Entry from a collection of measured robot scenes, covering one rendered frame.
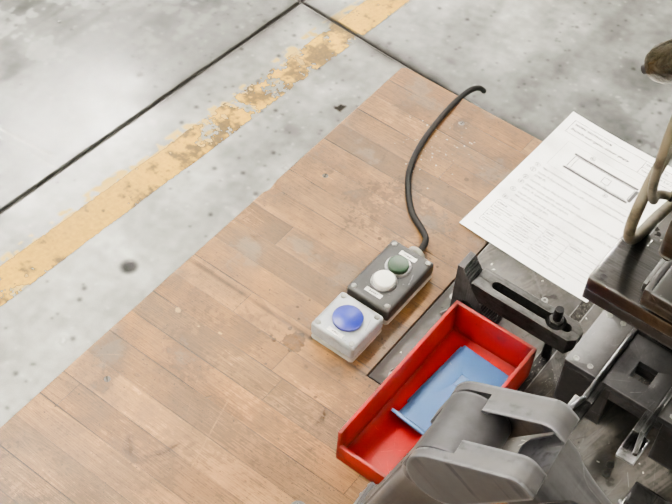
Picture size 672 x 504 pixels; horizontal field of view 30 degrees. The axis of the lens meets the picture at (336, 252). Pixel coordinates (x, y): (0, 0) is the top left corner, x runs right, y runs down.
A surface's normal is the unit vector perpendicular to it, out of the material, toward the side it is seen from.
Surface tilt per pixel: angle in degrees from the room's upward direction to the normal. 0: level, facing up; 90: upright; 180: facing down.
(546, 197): 1
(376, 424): 0
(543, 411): 25
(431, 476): 90
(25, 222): 0
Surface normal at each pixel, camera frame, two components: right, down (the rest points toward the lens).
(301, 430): 0.05, -0.63
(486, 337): -0.60, 0.60
